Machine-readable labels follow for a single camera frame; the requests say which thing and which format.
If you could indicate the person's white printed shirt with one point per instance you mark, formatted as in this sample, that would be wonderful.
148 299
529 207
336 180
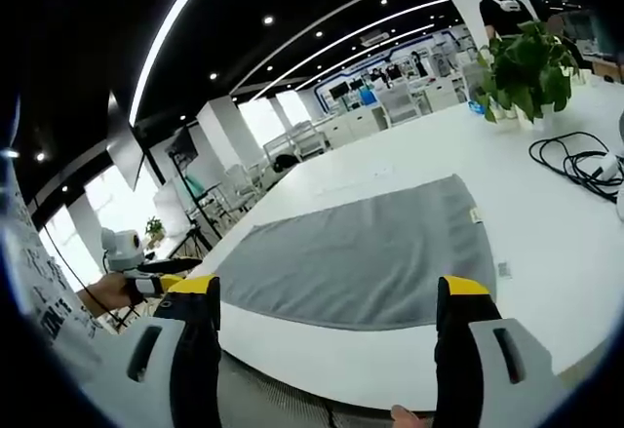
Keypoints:
44 301

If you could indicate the small green plant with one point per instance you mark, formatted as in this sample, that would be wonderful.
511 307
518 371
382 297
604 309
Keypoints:
154 226

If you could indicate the green potted plant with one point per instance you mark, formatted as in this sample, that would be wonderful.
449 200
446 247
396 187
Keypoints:
529 69

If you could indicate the white power adapter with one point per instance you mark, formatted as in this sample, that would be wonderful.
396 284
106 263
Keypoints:
607 165

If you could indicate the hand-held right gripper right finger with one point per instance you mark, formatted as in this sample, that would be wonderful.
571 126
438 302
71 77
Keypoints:
487 364

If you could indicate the person's right hand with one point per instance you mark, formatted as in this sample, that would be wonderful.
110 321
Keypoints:
409 418

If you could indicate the black tripod stand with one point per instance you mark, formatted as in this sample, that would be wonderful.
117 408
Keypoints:
192 194

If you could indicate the grey towel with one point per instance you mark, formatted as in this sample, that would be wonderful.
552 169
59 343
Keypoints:
351 257

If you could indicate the white table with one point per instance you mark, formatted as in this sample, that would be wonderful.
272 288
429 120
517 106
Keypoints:
536 252

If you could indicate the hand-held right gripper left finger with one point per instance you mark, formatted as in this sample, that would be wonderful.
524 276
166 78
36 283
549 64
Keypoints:
161 364

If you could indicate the person's left hand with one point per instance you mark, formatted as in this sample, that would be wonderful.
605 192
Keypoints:
105 291

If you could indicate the white office chair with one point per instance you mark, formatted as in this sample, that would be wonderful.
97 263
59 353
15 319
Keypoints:
400 104
309 140

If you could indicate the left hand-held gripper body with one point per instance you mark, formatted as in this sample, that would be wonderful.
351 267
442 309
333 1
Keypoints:
122 247

